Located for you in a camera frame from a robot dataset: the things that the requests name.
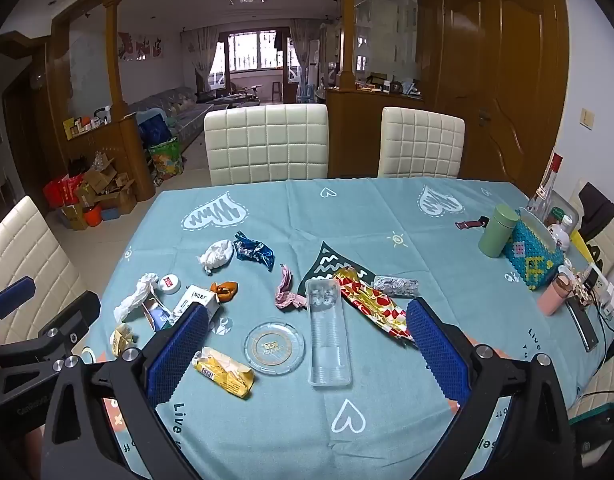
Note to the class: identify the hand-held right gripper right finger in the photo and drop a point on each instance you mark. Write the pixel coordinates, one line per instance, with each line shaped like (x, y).
(437, 355)

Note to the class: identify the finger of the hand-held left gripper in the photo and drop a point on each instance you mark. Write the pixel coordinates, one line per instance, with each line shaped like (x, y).
(72, 321)
(14, 294)

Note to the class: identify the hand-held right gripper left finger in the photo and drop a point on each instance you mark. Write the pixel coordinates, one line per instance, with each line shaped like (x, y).
(179, 355)

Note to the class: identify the torn blue paper carton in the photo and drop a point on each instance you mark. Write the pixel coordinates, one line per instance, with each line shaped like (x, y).
(157, 316)

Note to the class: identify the blue foil snack wrapper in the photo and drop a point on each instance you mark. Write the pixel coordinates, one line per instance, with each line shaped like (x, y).
(254, 251)

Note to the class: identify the cream quilted dining chair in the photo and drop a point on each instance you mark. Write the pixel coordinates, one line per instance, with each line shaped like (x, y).
(421, 142)
(22, 270)
(267, 145)
(612, 255)

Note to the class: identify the yellow snack wrapper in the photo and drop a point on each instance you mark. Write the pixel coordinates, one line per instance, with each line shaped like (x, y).
(222, 370)

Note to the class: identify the small yellow paper wrapper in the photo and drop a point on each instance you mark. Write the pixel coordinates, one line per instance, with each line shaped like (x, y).
(119, 340)

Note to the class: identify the small clear plastic piece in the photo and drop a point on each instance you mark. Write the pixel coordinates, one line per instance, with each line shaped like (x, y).
(222, 326)

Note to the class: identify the white cigarette box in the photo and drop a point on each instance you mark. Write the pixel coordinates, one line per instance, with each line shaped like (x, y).
(194, 299)

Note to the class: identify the long crumpled white tissue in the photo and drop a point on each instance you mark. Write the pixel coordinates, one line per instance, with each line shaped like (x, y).
(134, 302)

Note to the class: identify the white lid with red label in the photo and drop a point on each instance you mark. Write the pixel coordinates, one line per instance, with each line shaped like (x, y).
(169, 284)

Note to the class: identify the silver foil wrapper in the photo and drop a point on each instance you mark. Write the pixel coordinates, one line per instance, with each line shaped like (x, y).
(397, 286)

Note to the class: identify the orange peel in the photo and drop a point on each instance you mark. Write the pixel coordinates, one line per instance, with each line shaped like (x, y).
(226, 290)

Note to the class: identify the red and yellow wrapper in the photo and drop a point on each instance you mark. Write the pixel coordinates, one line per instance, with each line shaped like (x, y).
(372, 305)

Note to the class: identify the orange bucket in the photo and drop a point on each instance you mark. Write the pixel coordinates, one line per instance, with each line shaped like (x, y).
(91, 216)

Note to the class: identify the clear plastic tray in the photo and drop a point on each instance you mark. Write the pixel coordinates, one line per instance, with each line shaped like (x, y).
(327, 340)

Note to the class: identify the red bag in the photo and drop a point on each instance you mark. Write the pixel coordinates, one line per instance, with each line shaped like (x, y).
(57, 191)

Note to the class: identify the small blue box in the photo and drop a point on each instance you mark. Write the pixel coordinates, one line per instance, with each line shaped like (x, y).
(109, 214)

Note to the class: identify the pink crumpled wrapper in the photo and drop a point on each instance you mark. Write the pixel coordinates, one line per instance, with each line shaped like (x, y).
(287, 299)

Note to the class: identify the pink bottle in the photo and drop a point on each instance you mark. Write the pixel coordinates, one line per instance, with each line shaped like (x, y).
(554, 295)

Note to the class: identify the blue beaded tissue box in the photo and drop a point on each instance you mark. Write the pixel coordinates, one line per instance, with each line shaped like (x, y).
(532, 257)

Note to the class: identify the green thermos flask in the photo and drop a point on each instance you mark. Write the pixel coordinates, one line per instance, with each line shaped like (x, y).
(497, 230)

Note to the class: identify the pile of cardboard boxes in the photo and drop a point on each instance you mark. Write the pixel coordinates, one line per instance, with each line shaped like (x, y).
(104, 185)

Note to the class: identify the black smartphone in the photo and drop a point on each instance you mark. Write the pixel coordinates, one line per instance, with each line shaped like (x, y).
(584, 325)

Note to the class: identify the wooden cabinet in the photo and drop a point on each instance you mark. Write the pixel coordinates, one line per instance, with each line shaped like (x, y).
(122, 155)

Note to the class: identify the white power strip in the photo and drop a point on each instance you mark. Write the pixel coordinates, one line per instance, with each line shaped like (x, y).
(608, 294)

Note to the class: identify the row of boxes and bottles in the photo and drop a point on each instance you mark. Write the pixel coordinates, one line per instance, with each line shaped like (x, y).
(87, 122)

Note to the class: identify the colourful printed bag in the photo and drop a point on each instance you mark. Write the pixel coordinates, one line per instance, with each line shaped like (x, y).
(164, 159)

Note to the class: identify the glass bottle with red cap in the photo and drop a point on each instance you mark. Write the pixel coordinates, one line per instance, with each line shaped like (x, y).
(547, 185)

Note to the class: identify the blue bag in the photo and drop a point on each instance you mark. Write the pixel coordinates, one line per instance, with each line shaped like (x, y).
(154, 130)

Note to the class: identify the dark cloth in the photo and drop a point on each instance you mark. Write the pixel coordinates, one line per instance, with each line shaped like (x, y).
(594, 210)

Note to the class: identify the grey sofa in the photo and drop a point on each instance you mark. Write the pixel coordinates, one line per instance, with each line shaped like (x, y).
(187, 110)

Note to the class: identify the wooden divider with glass panel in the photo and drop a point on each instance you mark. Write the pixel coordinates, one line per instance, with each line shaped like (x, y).
(352, 130)

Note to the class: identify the low coffee table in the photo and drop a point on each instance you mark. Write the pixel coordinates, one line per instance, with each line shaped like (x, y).
(239, 96)

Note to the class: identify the brown wooden door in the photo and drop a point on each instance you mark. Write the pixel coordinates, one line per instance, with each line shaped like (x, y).
(502, 85)

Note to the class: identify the patterned curtain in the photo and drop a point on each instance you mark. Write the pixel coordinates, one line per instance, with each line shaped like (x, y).
(204, 57)
(299, 47)

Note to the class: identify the window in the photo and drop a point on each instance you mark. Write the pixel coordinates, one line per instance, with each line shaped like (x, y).
(252, 52)

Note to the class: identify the white standing air conditioner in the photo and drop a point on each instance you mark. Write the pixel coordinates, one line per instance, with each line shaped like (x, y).
(314, 65)

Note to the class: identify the wall pictures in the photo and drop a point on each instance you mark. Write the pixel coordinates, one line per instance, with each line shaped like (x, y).
(142, 46)

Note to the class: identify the wall light switch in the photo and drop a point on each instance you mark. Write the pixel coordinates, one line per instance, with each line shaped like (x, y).
(588, 118)

